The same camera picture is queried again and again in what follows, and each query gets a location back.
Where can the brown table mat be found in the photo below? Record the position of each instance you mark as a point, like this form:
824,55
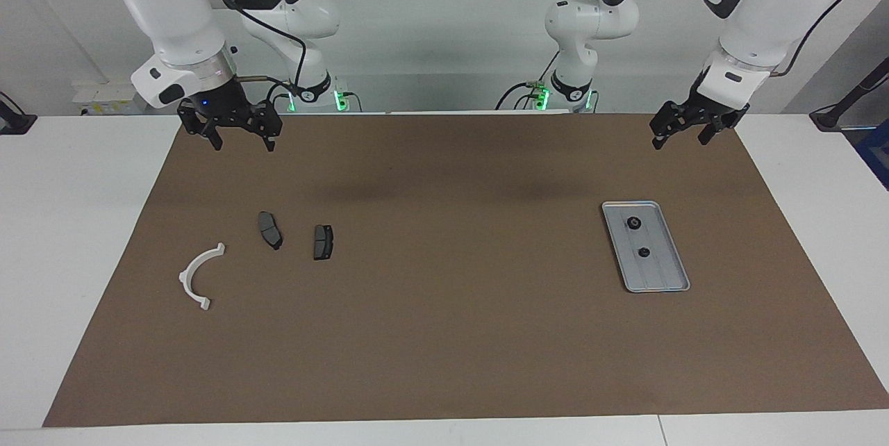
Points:
451,328

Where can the curved dark brake pad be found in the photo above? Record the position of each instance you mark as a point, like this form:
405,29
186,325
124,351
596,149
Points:
269,229

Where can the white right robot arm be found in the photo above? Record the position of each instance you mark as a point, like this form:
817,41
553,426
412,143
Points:
167,8

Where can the blue box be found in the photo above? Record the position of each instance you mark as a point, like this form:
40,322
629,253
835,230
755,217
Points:
876,154

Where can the black table clamp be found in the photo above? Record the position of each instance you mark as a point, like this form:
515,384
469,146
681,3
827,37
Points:
15,123

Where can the white wall power strip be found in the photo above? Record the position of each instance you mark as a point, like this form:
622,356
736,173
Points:
104,97

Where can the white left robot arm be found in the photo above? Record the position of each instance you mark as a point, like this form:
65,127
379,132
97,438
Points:
757,15

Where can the white curved plastic bracket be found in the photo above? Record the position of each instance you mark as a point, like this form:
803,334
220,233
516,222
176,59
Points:
184,279

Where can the silver metal tray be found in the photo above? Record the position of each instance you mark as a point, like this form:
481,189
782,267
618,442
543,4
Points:
660,272

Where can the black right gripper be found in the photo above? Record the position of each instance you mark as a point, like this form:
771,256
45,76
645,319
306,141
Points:
229,109

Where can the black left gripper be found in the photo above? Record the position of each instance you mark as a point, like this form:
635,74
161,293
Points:
701,112

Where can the rectangular dark brake pad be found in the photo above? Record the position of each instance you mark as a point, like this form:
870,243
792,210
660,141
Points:
323,242

